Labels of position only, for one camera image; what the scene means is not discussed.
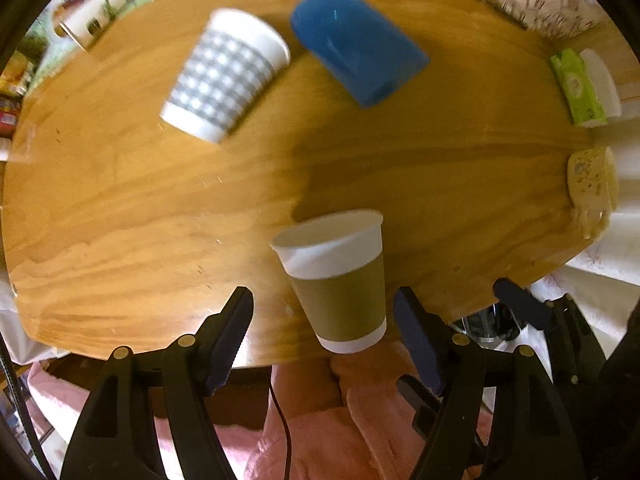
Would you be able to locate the grey checkered paper cup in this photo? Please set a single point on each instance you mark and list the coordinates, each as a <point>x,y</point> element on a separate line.
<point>236,57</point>

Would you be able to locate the blue plastic cup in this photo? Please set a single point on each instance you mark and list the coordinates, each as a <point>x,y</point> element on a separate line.
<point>367,53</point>

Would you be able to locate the white cup with leaf print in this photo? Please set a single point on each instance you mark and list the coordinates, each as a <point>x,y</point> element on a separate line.
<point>85,20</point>

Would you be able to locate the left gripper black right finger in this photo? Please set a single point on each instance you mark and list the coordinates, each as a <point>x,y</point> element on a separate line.
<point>575,355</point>

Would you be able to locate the olive green banded paper cup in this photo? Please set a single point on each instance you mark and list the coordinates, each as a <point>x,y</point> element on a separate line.
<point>335,265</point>

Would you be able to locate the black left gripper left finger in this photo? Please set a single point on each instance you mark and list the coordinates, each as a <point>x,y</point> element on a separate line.
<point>115,436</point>

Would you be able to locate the red can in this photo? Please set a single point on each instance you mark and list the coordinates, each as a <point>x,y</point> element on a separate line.
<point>10,111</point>

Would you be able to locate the pink fabric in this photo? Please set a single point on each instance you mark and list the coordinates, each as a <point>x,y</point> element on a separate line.
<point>340,417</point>

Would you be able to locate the green tissue pack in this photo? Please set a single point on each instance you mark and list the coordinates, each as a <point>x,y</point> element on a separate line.
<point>582,101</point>

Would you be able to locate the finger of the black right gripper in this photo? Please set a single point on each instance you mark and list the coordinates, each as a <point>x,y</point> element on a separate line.
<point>475,407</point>

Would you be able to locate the beige speckled mug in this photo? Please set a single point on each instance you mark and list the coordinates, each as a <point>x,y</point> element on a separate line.
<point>592,179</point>

